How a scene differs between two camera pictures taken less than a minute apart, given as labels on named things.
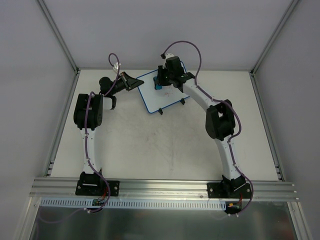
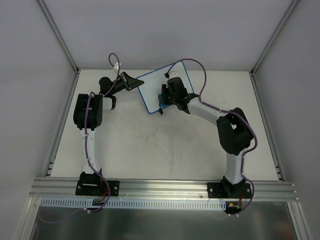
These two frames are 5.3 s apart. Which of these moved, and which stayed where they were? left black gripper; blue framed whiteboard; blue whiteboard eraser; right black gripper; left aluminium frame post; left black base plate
Moved: blue whiteboard eraser; right black gripper
Stayed: left aluminium frame post; left black gripper; blue framed whiteboard; left black base plate
